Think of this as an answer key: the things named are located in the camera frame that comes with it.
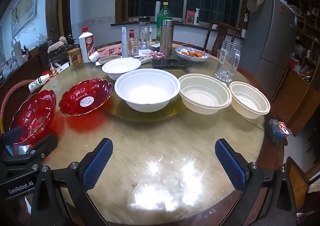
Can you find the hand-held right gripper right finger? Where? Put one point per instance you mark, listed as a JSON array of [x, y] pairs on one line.
[[230, 166]]

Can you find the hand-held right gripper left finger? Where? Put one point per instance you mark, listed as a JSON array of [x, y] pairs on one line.
[[97, 163]]

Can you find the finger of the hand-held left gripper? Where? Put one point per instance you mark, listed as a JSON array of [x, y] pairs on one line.
[[42, 147], [11, 134]]

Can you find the red glass plate gold rim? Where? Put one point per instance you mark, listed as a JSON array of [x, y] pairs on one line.
[[35, 113], [75, 100]]

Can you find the large beige plastic bowl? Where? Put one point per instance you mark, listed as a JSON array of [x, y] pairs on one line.
[[205, 98]]

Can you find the large white bowl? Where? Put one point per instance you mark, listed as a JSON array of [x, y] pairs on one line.
[[147, 95]]

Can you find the small white bowl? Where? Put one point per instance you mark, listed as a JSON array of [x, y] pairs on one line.
[[120, 65]]

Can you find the white milk drink bottle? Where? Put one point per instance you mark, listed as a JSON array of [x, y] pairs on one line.
[[37, 83]]

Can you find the blue box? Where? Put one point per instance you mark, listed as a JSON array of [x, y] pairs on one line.
[[277, 129]]

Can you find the small beige plastic bowl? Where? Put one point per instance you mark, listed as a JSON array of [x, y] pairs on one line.
[[250, 103]]

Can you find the wooden chair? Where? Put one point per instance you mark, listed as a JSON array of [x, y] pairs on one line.
[[297, 183], [222, 33]]

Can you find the wooden sideboard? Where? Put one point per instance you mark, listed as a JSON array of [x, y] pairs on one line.
[[25, 65]]

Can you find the amber jar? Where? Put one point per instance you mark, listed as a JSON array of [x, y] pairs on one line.
[[75, 57]]

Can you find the fur lined black shoes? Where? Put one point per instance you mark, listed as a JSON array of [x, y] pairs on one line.
[[61, 48]]

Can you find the glass beer mug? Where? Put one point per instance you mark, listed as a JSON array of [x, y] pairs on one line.
[[226, 63]]

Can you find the small white cup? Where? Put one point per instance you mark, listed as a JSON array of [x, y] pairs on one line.
[[93, 57]]

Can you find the book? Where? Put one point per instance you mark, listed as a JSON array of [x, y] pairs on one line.
[[110, 59]]

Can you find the white liquor bottle red cap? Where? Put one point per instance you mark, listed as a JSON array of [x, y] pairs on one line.
[[86, 45]]

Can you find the small clear plastic cup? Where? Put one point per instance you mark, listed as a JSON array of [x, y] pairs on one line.
[[219, 55]]

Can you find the pink cloth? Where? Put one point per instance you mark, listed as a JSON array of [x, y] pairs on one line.
[[112, 51]]

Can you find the white car key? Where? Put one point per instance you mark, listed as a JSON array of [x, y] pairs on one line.
[[145, 59]]

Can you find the blue patterned plate with food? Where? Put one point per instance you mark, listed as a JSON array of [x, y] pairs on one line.
[[192, 56]]

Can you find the black phone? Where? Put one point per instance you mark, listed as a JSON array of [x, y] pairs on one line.
[[171, 62]]

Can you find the wooden shelf cabinet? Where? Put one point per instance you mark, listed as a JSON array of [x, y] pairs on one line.
[[302, 65]]

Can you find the small glass bottle red cap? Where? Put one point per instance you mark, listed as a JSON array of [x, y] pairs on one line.
[[133, 44]]

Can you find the white squeeze tube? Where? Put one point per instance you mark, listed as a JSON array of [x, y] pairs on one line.
[[124, 42]]

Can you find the grey refrigerator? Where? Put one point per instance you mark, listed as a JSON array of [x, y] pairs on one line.
[[272, 48]]

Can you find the white papers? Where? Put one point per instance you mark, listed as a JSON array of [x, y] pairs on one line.
[[155, 45]]

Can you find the tall clear glass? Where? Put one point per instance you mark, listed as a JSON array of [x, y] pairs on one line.
[[144, 33]]

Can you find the stainless steel thermos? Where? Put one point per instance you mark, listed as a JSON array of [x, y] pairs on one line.
[[167, 38]]

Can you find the white spray bottle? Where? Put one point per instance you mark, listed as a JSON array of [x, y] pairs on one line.
[[197, 17]]

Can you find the red box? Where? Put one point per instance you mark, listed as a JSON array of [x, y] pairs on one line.
[[190, 17]]

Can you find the green plastic bottle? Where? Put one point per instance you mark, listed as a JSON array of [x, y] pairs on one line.
[[164, 14]]

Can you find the white paper roll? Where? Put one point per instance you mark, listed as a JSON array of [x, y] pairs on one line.
[[157, 10]]

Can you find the framed wall painting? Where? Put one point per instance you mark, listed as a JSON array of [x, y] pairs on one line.
[[25, 15]]

